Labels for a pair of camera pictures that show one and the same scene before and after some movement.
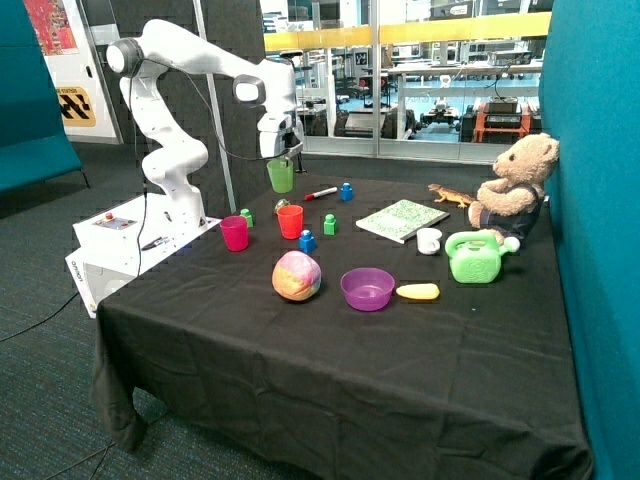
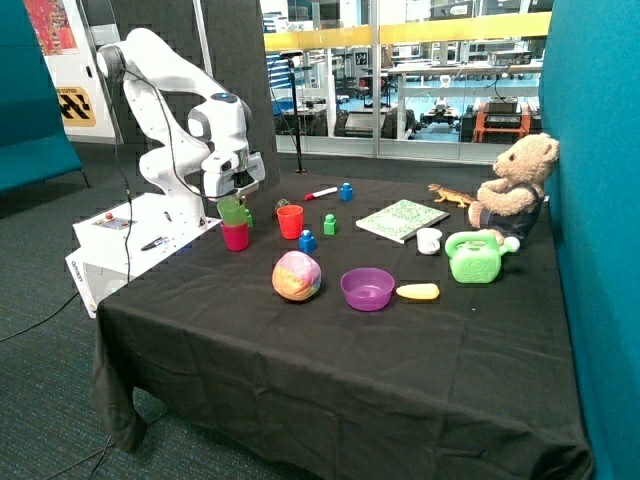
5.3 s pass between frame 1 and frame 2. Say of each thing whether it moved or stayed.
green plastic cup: moved
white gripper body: moved
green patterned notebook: stayed
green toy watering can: stayed
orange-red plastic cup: stayed
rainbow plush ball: stayed
